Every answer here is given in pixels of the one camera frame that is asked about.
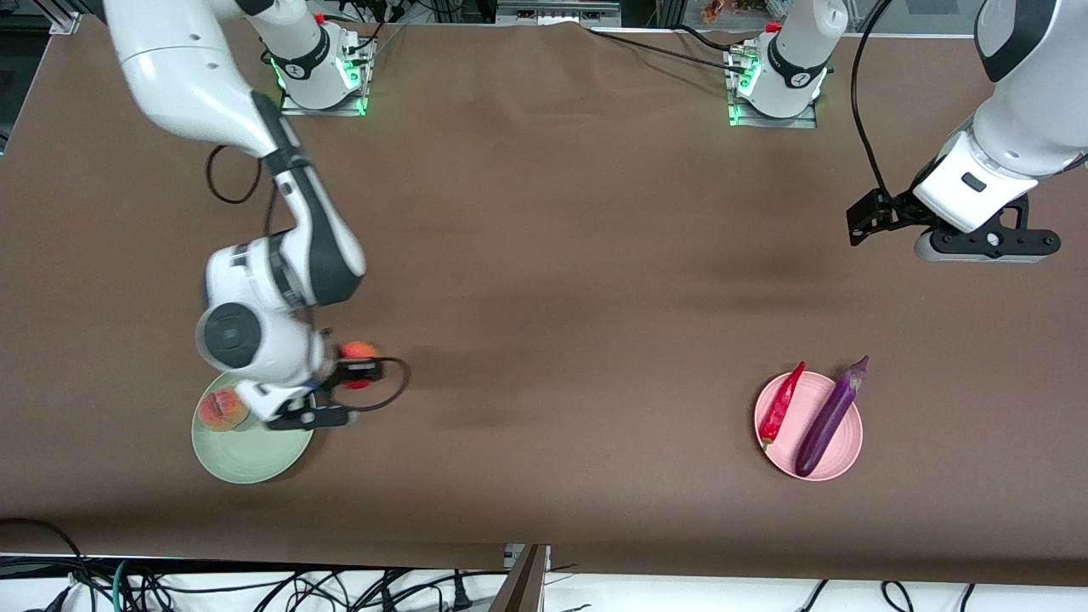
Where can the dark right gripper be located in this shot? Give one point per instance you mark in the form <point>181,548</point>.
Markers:
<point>347,369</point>

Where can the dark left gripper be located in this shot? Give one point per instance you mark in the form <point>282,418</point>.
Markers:
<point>891,212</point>

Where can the red round fruit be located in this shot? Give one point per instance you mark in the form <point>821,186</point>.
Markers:
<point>357,350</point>

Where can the orange pink peach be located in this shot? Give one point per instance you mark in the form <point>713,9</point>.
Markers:
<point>221,410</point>

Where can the purple eggplant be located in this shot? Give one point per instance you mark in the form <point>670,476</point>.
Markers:
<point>829,421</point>

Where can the red chili pepper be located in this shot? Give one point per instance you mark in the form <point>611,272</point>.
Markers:
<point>780,412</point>

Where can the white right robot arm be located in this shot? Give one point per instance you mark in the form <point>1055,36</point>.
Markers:
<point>178,76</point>

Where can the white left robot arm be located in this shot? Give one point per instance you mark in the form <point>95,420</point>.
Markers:
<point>1028,110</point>

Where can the pale green round plate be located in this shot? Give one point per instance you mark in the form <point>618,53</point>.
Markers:
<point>246,455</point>

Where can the black power plug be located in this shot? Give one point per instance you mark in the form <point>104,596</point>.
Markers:
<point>460,595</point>

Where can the pink round plate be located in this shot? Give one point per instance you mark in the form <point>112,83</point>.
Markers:
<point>803,416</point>

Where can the brown table cover sheet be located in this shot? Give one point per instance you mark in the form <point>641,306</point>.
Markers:
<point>544,170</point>

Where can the short aluminium profile end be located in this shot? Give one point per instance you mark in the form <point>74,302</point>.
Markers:
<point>66,23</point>

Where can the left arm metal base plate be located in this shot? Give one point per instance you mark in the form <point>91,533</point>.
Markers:
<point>799,122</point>

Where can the aluminium profile post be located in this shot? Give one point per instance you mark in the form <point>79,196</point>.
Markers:
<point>523,586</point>

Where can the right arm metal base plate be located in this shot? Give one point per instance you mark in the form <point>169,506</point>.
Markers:
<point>297,107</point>

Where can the grey metal frame piece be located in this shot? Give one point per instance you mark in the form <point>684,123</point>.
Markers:
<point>552,8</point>

